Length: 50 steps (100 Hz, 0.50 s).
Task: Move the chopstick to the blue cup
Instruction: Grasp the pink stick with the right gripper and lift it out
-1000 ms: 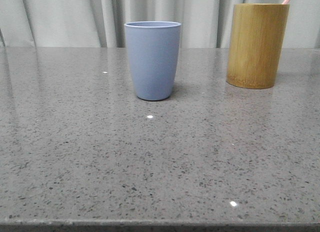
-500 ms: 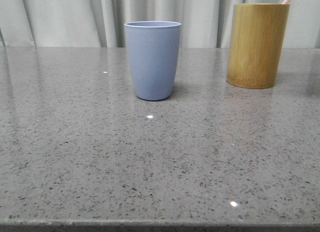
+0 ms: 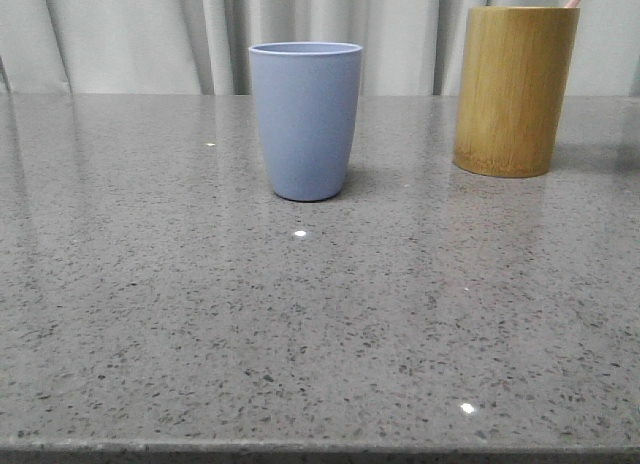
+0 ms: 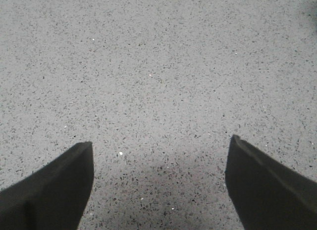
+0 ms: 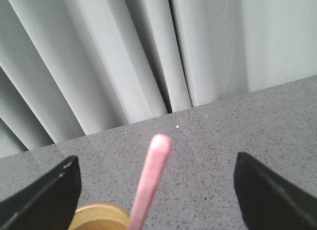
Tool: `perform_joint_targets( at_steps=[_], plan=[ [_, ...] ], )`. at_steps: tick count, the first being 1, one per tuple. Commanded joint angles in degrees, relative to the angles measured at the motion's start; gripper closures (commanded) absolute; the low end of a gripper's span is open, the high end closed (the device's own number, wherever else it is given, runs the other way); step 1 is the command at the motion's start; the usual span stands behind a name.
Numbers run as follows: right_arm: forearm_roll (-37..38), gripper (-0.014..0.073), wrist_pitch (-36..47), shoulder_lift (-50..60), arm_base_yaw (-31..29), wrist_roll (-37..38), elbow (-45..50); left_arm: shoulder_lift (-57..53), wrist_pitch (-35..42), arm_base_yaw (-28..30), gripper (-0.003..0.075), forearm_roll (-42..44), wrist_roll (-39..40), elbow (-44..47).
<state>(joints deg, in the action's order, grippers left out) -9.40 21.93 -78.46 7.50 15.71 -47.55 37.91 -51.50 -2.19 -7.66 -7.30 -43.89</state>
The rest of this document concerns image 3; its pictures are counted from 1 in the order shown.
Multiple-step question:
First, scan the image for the blue plastic cup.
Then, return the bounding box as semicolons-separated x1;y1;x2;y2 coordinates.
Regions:
249;42;363;202

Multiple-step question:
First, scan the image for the bamboo wooden cup holder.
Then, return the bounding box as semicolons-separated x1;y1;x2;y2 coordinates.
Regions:
453;6;580;178

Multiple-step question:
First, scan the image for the grey pleated curtain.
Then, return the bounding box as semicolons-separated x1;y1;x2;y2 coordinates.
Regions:
0;0;640;97

